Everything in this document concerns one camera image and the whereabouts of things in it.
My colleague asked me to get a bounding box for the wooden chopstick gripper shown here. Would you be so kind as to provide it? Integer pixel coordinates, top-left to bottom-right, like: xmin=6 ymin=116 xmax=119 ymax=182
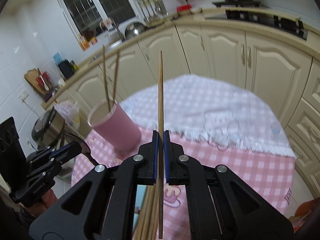
xmin=133 ymin=185 xmax=159 ymax=240
xmin=157 ymin=50 xmax=164 ymax=239

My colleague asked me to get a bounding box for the pink utensil cup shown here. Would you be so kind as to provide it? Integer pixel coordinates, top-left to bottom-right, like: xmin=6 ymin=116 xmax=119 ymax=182
xmin=87 ymin=99 xmax=141 ymax=152

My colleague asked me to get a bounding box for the chopstick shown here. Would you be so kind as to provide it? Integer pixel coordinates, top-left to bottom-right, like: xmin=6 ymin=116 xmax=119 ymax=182
xmin=112 ymin=50 xmax=120 ymax=104
xmin=103 ymin=45 xmax=111 ymax=113

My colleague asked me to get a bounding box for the kitchen window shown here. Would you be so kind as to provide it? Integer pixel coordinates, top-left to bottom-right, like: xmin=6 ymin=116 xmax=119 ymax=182
xmin=62 ymin=0 xmax=136 ymax=41

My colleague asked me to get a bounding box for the left hand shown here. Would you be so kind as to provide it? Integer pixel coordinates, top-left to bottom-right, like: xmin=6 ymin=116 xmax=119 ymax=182
xmin=20 ymin=189 xmax=58 ymax=217

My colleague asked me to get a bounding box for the black rice cooker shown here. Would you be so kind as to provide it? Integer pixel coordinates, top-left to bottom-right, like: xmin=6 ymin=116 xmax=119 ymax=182
xmin=31 ymin=108 xmax=65 ymax=150

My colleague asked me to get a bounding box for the white plastic bag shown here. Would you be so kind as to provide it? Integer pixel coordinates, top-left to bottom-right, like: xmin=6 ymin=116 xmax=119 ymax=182
xmin=54 ymin=100 xmax=80 ymax=130

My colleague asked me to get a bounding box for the wooden cutting board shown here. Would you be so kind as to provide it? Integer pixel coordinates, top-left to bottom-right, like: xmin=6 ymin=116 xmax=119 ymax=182
xmin=24 ymin=68 xmax=50 ymax=98

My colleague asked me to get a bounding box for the pink checkered tablecloth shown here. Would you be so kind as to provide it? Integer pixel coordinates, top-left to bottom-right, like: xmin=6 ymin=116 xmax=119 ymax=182
xmin=70 ymin=127 xmax=296 ymax=240

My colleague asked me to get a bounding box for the black kettle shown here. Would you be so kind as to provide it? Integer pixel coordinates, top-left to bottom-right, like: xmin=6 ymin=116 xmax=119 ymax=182
xmin=58 ymin=60 xmax=74 ymax=80

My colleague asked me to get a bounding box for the steel sink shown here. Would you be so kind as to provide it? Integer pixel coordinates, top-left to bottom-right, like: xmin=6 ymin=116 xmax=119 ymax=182
xmin=91 ymin=40 xmax=124 ymax=62

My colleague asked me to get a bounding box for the steel wok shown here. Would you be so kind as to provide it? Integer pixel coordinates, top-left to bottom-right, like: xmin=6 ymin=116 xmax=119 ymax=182
xmin=125 ymin=22 xmax=148 ymax=40

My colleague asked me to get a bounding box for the orange bottle on sill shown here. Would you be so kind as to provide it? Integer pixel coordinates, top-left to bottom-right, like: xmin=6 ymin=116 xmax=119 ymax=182
xmin=79 ymin=34 xmax=90 ymax=50

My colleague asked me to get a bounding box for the faucet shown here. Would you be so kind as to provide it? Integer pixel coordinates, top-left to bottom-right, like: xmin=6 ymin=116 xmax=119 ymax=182
xmin=100 ymin=18 xmax=125 ymax=41

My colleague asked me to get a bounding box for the red container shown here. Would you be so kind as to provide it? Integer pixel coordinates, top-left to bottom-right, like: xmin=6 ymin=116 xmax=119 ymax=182
xmin=176 ymin=4 xmax=192 ymax=14

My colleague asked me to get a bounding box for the hanging utensil rack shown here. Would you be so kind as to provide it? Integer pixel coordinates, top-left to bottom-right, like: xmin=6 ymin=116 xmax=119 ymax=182
xmin=135 ymin=0 xmax=169 ymax=25

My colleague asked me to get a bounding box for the black gas stove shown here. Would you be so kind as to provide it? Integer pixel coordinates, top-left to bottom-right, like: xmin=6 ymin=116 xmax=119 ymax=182
xmin=212 ymin=1 xmax=308 ymax=40

